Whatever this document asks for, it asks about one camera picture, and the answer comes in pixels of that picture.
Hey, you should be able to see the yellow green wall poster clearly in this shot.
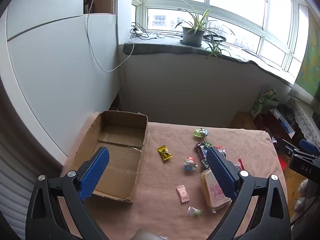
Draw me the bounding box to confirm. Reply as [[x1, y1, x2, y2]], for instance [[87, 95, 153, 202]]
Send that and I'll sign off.
[[294, 9, 320, 102]]

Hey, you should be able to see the brown chocolate bar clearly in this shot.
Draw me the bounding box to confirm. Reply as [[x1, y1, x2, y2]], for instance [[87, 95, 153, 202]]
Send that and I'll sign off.
[[194, 142, 209, 168]]

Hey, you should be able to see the blue white box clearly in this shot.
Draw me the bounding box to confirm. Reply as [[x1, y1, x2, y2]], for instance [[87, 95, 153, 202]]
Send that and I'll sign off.
[[269, 108, 296, 138]]

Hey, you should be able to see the green white candy packet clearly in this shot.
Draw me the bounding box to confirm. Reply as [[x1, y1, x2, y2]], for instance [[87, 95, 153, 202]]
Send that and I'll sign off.
[[186, 206, 202, 217]]

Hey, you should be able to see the white wardrobe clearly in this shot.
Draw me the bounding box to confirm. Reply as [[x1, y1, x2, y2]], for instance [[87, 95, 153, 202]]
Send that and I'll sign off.
[[0, 5, 121, 167]]

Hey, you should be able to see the pink candy packet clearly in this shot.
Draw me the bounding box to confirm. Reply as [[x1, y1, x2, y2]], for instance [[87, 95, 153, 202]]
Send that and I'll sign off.
[[176, 185, 190, 203]]

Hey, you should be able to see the white window frame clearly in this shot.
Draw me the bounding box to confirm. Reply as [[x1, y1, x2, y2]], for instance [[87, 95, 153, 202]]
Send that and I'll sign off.
[[132, 0, 310, 73]]

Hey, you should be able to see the yellow candy packet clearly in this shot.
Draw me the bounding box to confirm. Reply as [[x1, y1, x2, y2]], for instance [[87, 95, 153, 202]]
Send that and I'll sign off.
[[157, 145, 173, 161]]

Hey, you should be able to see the grey flat object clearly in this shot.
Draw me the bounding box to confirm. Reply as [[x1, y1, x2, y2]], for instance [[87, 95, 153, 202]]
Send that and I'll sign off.
[[134, 228, 161, 240]]

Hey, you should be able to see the black cable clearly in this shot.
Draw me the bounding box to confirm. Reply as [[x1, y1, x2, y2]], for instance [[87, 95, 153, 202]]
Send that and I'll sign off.
[[130, 22, 181, 40]]

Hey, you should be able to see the red round snack capsule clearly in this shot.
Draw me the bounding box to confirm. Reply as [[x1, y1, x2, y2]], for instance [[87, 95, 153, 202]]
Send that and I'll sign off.
[[184, 156, 198, 172]]

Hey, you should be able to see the white lace cloth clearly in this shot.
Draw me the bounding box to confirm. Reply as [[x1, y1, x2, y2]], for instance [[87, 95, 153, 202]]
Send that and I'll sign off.
[[289, 97, 320, 145]]

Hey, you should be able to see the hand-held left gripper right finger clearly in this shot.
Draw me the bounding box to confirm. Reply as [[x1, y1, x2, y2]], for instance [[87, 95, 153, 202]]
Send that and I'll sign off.
[[206, 146, 292, 240]]

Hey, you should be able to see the green printed bag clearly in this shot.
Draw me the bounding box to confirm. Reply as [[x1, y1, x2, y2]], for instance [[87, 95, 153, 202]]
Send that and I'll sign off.
[[251, 89, 279, 118]]

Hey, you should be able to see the black ring object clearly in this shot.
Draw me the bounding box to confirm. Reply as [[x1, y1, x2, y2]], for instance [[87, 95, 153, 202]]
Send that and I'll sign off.
[[204, 34, 227, 42]]

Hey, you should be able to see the cardboard box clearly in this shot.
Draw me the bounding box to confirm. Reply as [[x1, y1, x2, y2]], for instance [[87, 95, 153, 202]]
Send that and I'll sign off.
[[70, 110, 148, 203]]

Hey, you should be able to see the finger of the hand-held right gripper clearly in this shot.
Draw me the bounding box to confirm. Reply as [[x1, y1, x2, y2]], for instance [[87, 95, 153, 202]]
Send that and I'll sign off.
[[299, 139, 320, 158], [279, 139, 304, 159]]

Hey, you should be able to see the person's right hand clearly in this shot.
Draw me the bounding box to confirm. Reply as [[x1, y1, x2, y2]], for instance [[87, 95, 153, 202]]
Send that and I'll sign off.
[[294, 179, 309, 212]]

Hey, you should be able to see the white slatted panel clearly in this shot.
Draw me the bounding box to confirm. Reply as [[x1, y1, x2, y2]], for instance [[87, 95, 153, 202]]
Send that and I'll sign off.
[[0, 135, 63, 233]]

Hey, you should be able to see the potted spider plant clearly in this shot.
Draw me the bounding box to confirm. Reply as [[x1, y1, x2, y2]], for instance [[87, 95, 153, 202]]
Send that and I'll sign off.
[[175, 0, 235, 65]]

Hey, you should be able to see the white cable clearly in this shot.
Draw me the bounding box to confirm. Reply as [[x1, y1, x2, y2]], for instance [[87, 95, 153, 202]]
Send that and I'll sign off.
[[86, 0, 134, 72]]

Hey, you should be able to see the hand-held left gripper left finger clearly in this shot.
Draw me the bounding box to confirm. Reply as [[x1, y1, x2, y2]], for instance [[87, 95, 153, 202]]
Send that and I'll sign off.
[[25, 146, 110, 240]]

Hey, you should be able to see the grey windowsill cloth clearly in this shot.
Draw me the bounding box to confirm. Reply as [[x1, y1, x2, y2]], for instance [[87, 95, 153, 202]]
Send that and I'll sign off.
[[123, 34, 295, 80]]

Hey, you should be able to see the green round snack capsule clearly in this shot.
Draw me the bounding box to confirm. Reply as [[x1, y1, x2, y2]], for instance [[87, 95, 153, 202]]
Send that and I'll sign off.
[[193, 128, 209, 139]]

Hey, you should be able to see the sandwich bread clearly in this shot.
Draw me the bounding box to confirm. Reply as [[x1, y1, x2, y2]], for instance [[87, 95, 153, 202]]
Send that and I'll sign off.
[[199, 169, 233, 213]]

